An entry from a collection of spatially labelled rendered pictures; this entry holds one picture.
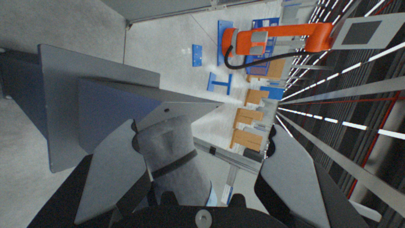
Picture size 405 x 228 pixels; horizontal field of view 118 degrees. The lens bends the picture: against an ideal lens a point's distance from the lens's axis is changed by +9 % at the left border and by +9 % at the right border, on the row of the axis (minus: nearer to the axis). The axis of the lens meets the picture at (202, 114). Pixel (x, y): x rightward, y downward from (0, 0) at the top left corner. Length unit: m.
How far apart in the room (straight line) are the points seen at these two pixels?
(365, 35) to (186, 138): 3.41
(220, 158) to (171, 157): 1.12
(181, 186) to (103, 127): 0.20
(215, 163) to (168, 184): 1.15
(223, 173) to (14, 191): 1.62
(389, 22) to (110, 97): 3.57
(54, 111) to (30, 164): 1.20
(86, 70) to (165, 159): 0.31
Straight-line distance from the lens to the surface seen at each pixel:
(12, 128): 1.50
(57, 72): 0.43
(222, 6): 1.01
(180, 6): 1.13
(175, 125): 0.26
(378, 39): 3.56
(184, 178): 0.28
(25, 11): 1.46
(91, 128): 0.39
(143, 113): 0.21
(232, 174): 1.40
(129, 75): 0.49
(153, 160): 0.28
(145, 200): 0.30
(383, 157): 8.24
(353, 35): 3.46
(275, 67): 7.54
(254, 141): 7.67
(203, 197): 0.30
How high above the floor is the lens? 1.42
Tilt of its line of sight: 27 degrees down
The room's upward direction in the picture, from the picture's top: 106 degrees clockwise
